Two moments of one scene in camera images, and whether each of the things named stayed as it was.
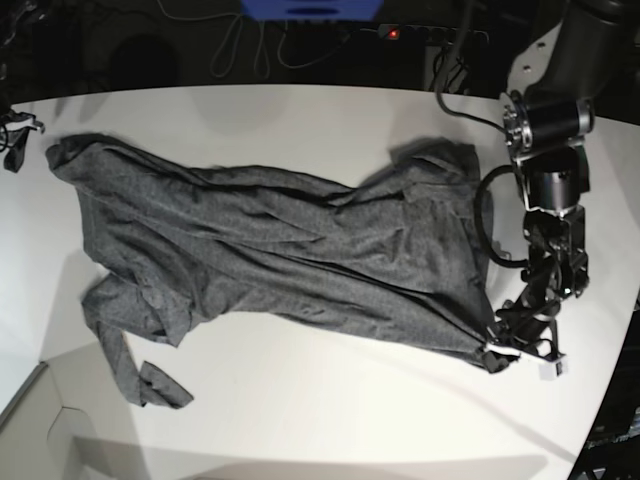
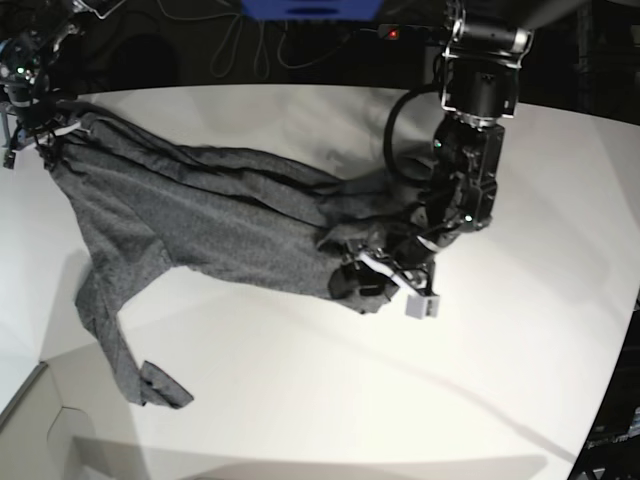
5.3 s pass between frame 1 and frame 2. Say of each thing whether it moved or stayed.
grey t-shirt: moved
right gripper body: moved
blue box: stayed
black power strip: stayed
